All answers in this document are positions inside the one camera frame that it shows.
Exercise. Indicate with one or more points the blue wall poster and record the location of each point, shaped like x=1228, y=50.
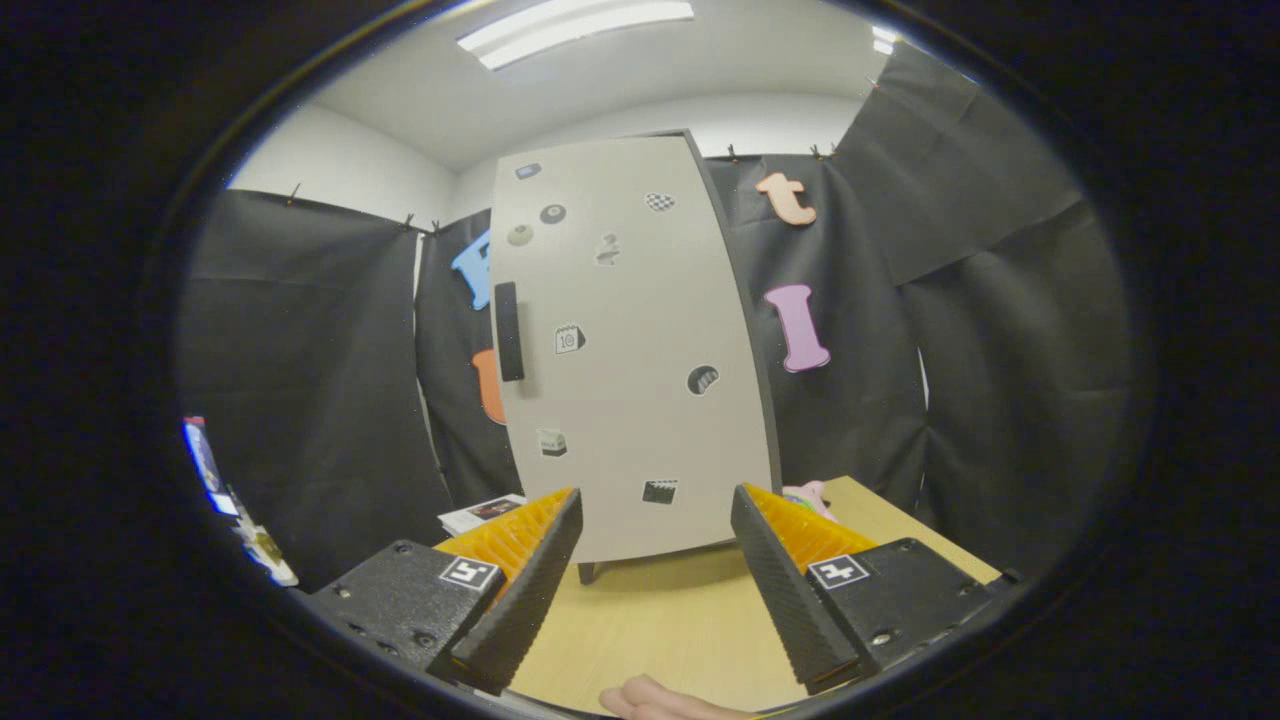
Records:
x=200, y=450

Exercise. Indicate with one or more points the stack of books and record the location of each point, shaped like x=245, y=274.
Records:
x=480, y=513

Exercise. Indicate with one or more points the long ceiling light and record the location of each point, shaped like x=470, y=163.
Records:
x=575, y=30

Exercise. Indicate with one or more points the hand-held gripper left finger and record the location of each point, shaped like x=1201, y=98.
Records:
x=530, y=600

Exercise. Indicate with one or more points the small ceiling light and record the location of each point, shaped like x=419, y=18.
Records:
x=884, y=40

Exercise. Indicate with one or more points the pink plush toy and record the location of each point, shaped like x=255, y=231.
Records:
x=808, y=493

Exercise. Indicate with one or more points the grey shoe cabinet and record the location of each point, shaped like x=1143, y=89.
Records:
x=588, y=572

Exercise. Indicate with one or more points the black backdrop cloth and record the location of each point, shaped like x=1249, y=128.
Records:
x=300, y=350

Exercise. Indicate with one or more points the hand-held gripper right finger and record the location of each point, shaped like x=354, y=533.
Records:
x=785, y=600

